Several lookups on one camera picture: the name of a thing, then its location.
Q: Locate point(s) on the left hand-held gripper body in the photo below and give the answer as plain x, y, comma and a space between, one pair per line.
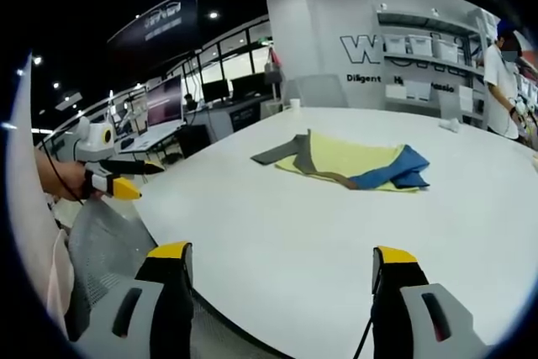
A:
94, 142

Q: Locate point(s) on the white office desk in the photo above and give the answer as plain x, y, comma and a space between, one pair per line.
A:
147, 138

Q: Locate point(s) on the yellow blue grey garment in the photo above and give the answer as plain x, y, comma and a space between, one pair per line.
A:
336, 157

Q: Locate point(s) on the dark hanging banner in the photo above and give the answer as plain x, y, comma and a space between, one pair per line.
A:
159, 22

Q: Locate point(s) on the person's light clothing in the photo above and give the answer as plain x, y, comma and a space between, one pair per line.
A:
33, 191

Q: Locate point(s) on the white storage box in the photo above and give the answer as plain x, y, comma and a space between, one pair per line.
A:
421, 47
396, 44
446, 50

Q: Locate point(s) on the large computer monitor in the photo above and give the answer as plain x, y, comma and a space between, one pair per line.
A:
166, 102

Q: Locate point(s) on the black computer monitor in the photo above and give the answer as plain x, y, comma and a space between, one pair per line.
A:
249, 86
215, 91

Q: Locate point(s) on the white paper cup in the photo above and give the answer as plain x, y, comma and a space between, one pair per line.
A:
294, 104

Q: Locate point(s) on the person's left hand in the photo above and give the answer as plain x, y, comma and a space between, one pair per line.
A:
63, 178

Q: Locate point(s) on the grey office chair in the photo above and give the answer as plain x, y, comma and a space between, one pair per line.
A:
317, 92

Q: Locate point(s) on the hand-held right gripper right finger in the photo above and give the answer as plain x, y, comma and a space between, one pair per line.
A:
395, 317

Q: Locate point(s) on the pink hanging bag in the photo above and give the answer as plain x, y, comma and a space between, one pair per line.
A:
272, 62

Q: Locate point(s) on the white shelf unit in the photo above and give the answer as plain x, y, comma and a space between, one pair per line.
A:
424, 69

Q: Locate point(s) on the small white object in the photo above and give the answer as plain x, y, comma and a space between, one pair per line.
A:
449, 125

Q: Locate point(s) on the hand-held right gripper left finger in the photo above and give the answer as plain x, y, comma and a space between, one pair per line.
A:
168, 317

